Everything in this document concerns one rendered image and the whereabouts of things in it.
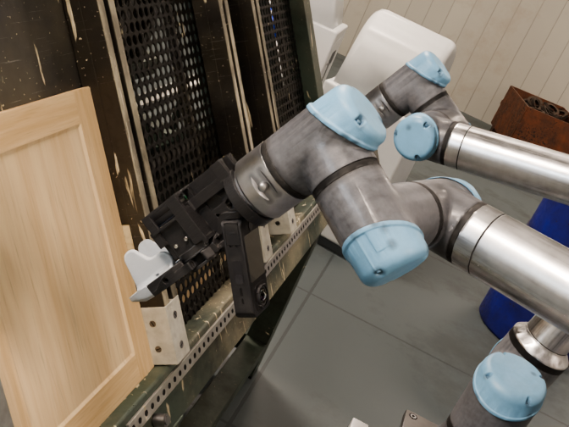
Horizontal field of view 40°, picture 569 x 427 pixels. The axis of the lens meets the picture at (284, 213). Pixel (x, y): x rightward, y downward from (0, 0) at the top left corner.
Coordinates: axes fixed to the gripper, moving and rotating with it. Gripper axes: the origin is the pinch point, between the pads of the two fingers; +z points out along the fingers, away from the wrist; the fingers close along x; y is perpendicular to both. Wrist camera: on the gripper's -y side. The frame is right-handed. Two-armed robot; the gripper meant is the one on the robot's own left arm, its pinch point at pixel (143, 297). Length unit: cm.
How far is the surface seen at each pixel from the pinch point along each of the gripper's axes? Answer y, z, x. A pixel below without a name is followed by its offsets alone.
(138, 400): -16, 42, -37
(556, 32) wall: -70, -29, -854
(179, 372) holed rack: -19, 43, -53
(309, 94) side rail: 15, 28, -188
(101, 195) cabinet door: 18, 26, -45
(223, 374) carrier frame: -46, 107, -157
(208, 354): -22, 45, -68
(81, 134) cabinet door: 28, 20, -43
